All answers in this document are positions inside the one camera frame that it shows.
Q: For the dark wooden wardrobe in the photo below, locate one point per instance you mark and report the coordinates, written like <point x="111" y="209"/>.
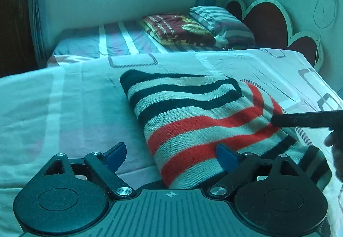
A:
<point x="16" y="17"/>

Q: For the bed with purple striped sheet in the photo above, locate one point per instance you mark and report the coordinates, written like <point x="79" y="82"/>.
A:
<point x="112" y="38"/>

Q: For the white patterned bed sheet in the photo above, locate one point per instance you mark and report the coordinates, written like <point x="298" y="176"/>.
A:
<point x="67" y="108"/>

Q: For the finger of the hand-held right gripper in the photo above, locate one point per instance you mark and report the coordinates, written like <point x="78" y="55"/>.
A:
<point x="308" y="118"/>

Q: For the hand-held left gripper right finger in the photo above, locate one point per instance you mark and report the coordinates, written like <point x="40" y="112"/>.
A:
<point x="226" y="158"/>

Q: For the maroon folded blanket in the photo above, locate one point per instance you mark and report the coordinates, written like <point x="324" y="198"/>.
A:
<point x="176" y="29"/>

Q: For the black white red striped sweater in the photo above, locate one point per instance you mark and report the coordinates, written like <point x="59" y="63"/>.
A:
<point x="203" y="119"/>

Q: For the heart-shaped maroon headboard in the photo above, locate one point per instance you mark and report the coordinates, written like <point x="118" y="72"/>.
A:
<point x="270" y="22"/>

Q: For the striped pillow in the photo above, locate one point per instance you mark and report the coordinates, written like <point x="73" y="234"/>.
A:
<point x="222" y="21"/>

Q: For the person's right hand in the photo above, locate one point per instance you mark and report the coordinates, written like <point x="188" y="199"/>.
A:
<point x="336" y="145"/>

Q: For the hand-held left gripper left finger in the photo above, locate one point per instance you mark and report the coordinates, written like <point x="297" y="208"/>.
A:
<point x="118" y="155"/>

